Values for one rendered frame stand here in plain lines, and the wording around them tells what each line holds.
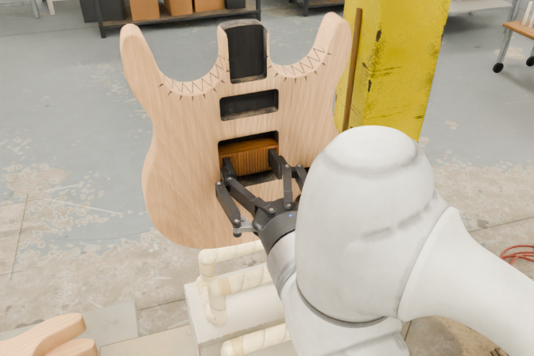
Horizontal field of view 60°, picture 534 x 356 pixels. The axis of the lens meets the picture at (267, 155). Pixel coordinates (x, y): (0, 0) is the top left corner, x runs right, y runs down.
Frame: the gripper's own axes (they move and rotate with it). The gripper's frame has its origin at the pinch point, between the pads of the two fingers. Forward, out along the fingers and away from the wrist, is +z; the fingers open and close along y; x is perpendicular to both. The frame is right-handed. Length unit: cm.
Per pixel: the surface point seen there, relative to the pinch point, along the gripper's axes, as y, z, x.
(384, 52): 72, 74, -20
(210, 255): -7.2, 5.7, -24.8
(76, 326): -36, 13, -43
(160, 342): -20, 9, -53
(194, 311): -12.2, 2.1, -35.5
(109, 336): -32, 17, -55
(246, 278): -2.1, -2.2, -24.8
